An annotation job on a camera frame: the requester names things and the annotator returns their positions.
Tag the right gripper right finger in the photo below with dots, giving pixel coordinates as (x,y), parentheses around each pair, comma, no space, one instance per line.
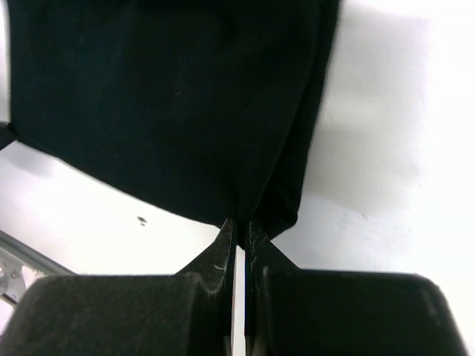
(295,311)

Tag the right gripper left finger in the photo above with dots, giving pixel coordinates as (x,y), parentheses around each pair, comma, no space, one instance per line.
(187,313)

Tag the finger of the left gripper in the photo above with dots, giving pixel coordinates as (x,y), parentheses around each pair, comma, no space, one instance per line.
(7,135)

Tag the black t-shirt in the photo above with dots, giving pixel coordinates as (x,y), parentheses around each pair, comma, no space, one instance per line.
(203,108)

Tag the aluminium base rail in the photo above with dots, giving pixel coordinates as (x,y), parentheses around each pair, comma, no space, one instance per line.
(16,258)

